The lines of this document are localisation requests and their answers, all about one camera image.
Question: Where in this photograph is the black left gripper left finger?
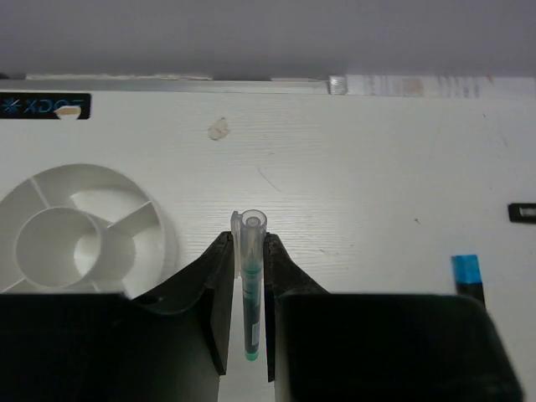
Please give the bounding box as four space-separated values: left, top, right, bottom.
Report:
134 231 234 375

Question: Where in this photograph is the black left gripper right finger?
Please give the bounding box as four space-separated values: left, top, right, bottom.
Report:
264 233 328 383

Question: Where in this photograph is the green gel pen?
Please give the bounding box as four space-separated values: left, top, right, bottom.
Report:
230 209 267 361

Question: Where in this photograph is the white round divided organizer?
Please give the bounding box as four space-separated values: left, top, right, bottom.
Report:
1 164 178 298

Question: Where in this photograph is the blue cap black highlighter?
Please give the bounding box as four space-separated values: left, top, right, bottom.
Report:
451 255 486 307

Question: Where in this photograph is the pink cap black highlighter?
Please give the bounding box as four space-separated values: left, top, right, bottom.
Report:
508 203 536 224

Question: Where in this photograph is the left black logo sticker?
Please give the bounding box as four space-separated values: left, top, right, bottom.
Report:
1 91 91 121

